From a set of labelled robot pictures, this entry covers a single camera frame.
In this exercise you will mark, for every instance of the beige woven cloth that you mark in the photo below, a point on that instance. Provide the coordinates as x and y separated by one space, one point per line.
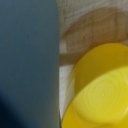
93 23

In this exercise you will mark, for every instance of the yellow plastic bowl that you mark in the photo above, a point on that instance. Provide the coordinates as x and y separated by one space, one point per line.
100 90

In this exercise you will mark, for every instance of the cobalt blue cup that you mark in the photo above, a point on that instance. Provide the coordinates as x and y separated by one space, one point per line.
28 63

